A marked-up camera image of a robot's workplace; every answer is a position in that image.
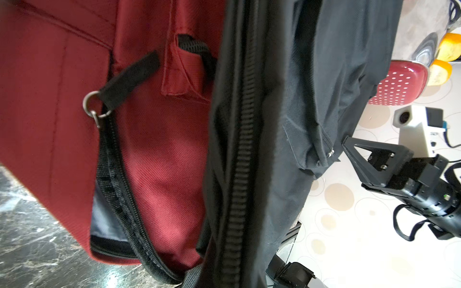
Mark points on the yellow toast slice front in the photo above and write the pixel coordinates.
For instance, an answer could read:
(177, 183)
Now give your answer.
(439, 73)

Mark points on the yellow toast slice rear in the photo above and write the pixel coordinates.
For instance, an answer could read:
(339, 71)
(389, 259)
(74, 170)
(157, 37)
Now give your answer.
(450, 48)

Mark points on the black backpack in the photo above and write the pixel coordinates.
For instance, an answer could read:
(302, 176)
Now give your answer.
(292, 80)

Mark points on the red backpack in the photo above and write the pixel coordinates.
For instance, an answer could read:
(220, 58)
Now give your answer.
(104, 118)

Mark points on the yellow toast slice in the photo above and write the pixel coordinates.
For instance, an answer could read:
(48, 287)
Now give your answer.
(450, 48)
(439, 73)

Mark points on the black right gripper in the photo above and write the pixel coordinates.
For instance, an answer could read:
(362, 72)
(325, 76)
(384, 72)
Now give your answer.
(427, 187)

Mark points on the red polka dot toaster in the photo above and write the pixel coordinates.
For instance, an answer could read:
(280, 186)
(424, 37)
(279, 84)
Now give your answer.
(406, 79)

